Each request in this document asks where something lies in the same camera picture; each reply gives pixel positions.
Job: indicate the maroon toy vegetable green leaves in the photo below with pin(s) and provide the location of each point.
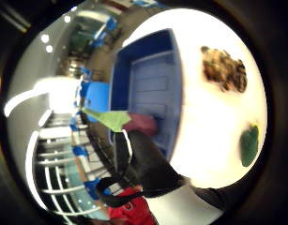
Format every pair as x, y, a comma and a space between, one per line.
117, 119

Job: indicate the the person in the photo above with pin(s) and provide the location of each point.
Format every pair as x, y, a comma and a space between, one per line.
134, 214

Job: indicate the blue chair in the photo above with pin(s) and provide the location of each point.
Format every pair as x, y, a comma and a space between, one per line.
79, 151
91, 187

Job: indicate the blue plastic bin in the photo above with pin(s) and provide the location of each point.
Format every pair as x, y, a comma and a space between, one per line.
151, 90

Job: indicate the blue partition panel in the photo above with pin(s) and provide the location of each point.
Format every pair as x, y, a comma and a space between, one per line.
98, 97

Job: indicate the white metal railing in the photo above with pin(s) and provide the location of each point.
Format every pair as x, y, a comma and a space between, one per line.
53, 162

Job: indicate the green toy pepper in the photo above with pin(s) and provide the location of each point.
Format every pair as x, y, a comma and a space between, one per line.
249, 145

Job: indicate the brown spotted soft toy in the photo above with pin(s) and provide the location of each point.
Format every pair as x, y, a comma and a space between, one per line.
224, 69

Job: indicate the round ceiling lamp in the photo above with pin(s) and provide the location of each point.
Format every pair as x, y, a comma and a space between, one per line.
45, 38
67, 19
49, 48

